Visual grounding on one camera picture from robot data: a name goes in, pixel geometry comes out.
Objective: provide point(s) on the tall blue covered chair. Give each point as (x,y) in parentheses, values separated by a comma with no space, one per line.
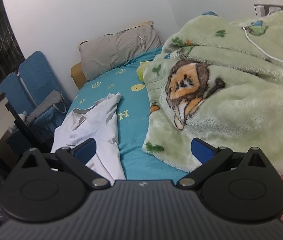
(39,75)

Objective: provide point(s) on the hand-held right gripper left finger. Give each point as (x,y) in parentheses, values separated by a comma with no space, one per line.
(85,151)

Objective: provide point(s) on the green printed fleece blanket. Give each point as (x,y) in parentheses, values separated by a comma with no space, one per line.
(244,100)

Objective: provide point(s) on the green plush toy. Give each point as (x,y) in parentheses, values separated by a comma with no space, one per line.
(141,72)

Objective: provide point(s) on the cream pillow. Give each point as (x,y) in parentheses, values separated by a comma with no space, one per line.
(146,23)

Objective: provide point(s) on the grey cloth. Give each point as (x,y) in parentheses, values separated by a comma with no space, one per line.
(46,105)

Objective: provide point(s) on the small white blue toy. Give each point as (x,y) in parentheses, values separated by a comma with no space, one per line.
(21,117)

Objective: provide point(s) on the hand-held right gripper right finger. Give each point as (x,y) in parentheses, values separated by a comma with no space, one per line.
(202,152)

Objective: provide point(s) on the grey pillow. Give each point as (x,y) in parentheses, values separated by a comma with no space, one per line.
(116,50)

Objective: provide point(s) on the short blue covered chair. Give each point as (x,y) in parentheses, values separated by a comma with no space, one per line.
(11,90)

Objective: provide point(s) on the white shirt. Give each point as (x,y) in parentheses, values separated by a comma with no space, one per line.
(99,122)

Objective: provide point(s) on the teal patterned bed sheet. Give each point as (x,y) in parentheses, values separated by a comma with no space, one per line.
(131,140)

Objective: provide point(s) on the white wall socket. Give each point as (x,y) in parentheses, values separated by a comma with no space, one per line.
(260,10)

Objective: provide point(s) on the tan cushion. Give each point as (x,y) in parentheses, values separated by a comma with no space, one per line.
(77,76)

